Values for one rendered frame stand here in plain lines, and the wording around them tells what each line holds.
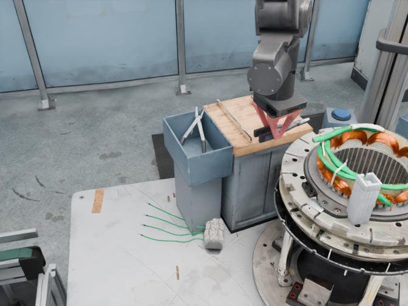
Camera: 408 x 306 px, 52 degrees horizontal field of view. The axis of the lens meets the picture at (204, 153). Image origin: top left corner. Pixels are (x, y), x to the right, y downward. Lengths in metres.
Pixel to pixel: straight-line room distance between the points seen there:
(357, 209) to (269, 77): 0.26
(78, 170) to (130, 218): 1.45
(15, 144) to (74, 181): 0.58
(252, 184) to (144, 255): 0.32
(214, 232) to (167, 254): 0.13
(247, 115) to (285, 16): 0.38
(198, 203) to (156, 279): 0.20
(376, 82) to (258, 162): 0.44
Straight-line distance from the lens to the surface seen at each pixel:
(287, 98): 0.77
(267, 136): 0.82
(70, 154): 2.71
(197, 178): 0.92
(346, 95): 3.35
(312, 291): 0.95
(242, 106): 1.04
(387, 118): 1.30
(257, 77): 0.67
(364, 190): 0.69
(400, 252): 0.78
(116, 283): 1.03
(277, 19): 0.70
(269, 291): 0.99
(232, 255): 1.06
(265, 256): 1.04
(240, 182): 0.99
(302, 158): 0.85
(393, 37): 1.21
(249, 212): 1.09
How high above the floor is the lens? 1.62
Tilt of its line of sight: 39 degrees down
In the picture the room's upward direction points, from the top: straight up
